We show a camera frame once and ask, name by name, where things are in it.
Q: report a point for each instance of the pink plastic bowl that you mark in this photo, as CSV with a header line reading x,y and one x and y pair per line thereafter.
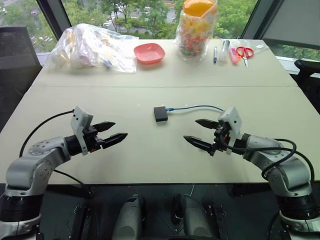
x,y
149,53

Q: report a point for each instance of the grey rounded shape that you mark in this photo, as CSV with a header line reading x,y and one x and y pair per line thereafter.
x,y
131,217
193,217

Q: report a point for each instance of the blue pen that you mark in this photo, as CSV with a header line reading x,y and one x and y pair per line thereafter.
x,y
215,55

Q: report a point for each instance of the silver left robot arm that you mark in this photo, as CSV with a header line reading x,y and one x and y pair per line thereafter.
x,y
37,165

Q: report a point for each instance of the red scissors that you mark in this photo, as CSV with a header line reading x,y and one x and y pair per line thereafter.
x,y
245,53

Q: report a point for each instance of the colourful clear candy bag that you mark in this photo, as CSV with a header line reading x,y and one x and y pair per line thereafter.
x,y
193,32

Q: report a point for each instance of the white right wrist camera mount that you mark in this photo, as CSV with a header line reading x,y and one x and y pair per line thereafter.
x,y
233,120

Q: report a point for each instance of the small black box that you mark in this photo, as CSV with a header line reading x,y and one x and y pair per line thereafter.
x,y
160,114

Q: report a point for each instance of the pink highlighter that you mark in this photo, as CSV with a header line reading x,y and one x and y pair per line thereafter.
x,y
234,56

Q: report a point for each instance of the clear plastic bag of items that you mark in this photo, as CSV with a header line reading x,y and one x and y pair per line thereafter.
x,y
90,50

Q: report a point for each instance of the black chair armrest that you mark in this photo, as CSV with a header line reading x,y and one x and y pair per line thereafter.
x,y
307,77

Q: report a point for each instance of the grey window blind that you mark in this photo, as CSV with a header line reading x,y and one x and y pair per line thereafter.
x,y
292,20

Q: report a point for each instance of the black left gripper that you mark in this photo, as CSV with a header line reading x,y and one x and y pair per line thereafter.
x,y
91,141

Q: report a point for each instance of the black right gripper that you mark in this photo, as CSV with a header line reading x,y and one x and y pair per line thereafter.
x,y
221,140

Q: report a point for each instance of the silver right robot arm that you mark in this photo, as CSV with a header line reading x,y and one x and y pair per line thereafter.
x,y
282,165

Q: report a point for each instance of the small clear plastic pouch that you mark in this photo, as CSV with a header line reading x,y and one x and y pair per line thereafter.
x,y
258,48

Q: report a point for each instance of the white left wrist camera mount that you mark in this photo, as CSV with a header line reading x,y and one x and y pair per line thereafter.
x,y
79,118

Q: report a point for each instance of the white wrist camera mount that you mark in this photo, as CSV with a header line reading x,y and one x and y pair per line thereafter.
x,y
233,120
79,118

